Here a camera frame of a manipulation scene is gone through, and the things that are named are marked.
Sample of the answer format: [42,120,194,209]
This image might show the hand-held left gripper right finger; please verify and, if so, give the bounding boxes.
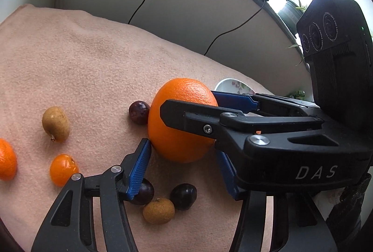
[216,150,331,252]

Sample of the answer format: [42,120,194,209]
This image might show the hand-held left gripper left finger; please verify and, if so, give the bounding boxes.
[31,138,152,252]

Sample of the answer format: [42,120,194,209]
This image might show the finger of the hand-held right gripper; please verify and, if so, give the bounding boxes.
[211,90,320,116]
[160,99,324,151]

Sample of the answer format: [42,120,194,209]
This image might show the white floral bowl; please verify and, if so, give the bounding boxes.
[214,78,257,96]

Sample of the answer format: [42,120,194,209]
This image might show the dark purple cherry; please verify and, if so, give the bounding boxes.
[128,178,155,206]
[170,183,198,211]

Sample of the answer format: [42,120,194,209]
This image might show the large orange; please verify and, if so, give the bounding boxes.
[148,78,219,163]

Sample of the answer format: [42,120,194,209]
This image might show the round brown longan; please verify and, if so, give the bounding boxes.
[142,197,176,225]

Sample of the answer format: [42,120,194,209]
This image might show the dark red plum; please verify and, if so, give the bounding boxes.
[129,100,151,125]

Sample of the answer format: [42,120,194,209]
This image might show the small orange kumquat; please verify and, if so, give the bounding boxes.
[49,154,80,187]

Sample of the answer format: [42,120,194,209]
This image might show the oval brown spotted fruit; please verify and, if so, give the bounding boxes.
[42,106,71,143]

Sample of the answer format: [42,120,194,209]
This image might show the orange tangerine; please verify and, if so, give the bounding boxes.
[0,138,18,182]

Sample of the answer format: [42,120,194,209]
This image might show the person's right forearm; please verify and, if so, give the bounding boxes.
[316,173,373,244]

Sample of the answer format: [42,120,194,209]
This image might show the green plant leaves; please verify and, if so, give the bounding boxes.
[287,41,305,66]

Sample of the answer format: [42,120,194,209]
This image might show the potted green plant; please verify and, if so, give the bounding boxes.
[277,0,309,34]

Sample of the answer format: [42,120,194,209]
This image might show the peach fleece blanket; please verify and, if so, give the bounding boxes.
[0,4,317,252]

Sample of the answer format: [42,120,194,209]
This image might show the black charger cable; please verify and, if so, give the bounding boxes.
[203,0,269,56]

